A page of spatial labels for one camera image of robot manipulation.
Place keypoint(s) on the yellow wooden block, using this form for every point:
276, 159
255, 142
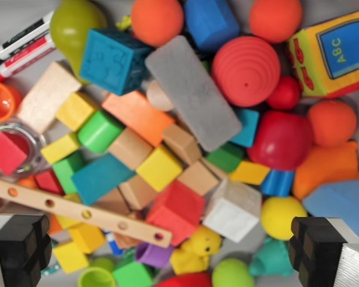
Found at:
67, 222
86, 237
249, 172
60, 148

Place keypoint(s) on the black dry erase marker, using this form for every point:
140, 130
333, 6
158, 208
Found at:
24, 36

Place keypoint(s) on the olive green pear toy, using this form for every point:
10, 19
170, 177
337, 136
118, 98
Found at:
71, 27

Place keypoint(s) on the brown wooden block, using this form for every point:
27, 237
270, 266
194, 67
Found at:
127, 240

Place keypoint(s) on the wooden strip with holes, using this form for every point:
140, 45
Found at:
68, 208

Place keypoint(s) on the teal wooden block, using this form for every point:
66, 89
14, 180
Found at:
246, 127
103, 179

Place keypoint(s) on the orange ball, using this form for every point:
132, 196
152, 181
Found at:
157, 21
332, 122
275, 19

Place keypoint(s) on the black-padded gripper right finger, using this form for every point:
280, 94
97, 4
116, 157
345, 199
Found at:
323, 254

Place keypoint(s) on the teal rubber animal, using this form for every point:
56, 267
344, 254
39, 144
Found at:
270, 257

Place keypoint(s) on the black-padded gripper left finger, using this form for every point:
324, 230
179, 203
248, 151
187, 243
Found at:
15, 251

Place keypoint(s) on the orange wooden block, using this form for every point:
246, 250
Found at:
137, 116

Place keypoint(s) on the small lime green ball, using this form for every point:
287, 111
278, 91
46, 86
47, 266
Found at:
103, 263

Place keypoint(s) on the grey foam block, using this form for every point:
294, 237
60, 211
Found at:
194, 92

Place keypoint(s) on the green wooden block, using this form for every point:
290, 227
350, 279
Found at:
64, 170
224, 157

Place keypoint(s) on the natural wooden cube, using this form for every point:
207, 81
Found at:
130, 148

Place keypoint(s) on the small orange block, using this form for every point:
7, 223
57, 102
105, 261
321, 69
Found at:
55, 225
28, 182

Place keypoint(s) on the red ridged rubber ball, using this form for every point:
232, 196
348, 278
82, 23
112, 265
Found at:
245, 71

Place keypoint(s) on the red dry erase marker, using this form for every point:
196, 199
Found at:
24, 58

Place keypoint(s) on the long natural wooden block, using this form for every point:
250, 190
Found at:
45, 95

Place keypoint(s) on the white wooden cube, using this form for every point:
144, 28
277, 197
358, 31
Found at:
233, 212

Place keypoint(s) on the red plastic apple toy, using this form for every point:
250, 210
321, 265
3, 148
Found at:
279, 140

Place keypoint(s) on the yellow rubber bear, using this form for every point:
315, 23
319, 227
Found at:
194, 251

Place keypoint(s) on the small red ball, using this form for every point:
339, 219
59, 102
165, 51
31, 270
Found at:
284, 94

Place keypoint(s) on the light blue foam shape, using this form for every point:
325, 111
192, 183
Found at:
341, 200

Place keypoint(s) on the blue cylinder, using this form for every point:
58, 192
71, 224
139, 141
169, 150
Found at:
276, 182

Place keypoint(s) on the fabric ABC cube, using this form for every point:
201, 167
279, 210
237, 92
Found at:
335, 53

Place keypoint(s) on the green wooden cube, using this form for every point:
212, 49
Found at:
133, 275

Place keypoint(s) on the round natural wooden knob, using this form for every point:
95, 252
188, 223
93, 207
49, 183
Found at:
158, 95

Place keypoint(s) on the large red foam cube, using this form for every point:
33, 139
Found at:
176, 209

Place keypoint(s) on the blue and white small piece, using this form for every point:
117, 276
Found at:
113, 242

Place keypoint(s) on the orange plastic cup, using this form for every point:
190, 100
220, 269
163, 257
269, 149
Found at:
1, 101

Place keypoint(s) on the small red foam cube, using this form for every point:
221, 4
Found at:
6, 152

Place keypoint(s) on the lime green plastic cup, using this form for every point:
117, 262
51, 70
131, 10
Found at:
95, 278

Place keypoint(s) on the green wooden cylinder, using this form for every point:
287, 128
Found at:
100, 131

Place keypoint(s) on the clear glass jar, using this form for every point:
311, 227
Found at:
37, 140

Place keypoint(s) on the yellow wooden cube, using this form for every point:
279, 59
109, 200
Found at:
160, 169
76, 110
70, 257

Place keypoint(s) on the yellow ball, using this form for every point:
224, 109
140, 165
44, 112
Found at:
282, 218

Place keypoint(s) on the purple plastic cup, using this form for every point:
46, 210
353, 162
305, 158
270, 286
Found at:
155, 254

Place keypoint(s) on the blue foam block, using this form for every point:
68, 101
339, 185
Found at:
211, 24

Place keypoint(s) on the red rounded toy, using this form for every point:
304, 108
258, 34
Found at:
185, 281

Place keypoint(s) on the orange soft shape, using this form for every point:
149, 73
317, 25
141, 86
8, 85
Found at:
326, 170

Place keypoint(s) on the grey embossed rubber cube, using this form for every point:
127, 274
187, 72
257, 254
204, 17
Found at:
21, 208

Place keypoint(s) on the small yellow-green rubber toy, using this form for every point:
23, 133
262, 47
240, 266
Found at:
124, 22

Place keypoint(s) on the red wooden block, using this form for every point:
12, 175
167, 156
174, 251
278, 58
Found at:
48, 182

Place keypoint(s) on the teal embossed rubber cube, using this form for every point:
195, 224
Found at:
110, 62

